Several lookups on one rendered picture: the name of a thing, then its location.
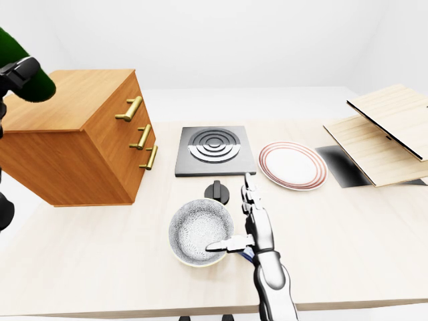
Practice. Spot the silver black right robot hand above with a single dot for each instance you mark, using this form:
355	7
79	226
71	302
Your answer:
261	227

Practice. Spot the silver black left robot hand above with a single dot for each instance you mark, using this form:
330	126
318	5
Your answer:
20	72

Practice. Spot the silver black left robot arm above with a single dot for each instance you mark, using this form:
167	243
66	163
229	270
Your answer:
4	209

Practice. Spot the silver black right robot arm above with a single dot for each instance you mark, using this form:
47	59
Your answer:
272	284

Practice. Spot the wooden cabinet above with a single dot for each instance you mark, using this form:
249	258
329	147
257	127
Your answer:
57	154

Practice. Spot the wooden cabinet drawer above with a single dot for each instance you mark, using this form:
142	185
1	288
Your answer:
130	177
103	128
118	149

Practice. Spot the round black knob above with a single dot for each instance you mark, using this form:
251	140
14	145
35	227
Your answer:
217	192

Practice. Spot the patterned grey bowl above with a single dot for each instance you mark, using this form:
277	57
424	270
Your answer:
197	227

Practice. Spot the white plate with red rings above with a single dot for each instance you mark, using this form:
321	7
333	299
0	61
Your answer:
291	165

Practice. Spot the flat dark stove plate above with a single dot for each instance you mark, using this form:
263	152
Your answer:
214	160

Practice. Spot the small dark shape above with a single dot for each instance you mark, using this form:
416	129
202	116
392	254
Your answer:
184	318
227	318

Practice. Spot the large pale wooden board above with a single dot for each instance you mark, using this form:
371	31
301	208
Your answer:
368	150

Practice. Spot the small pale wooden board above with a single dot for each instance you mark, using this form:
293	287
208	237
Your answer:
398	113

